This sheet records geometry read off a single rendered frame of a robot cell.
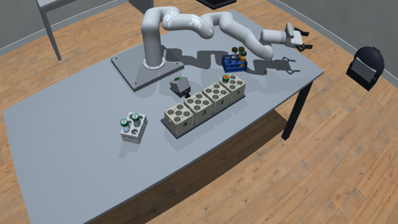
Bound white tube rack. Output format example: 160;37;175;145
120;113;147;144

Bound blue tube rack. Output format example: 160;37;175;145
222;54;248;73

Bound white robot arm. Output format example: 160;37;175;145
141;6;294;70

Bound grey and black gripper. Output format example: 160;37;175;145
285;27;313;52

